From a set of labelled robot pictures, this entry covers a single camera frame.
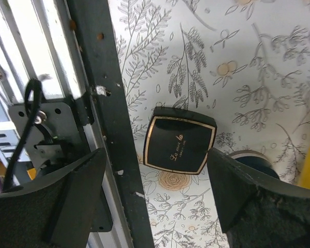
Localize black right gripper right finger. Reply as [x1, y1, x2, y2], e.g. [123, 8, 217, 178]
[207, 148, 310, 247]

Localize black square compact case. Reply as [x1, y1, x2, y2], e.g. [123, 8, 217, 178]
[143, 106, 217, 175]

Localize round black tin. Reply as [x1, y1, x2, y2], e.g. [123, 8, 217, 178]
[229, 150, 280, 179]

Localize aluminium mounting rail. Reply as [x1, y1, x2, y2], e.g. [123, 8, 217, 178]
[0, 1, 151, 247]

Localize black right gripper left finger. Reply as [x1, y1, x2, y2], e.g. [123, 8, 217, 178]
[0, 148, 106, 247]

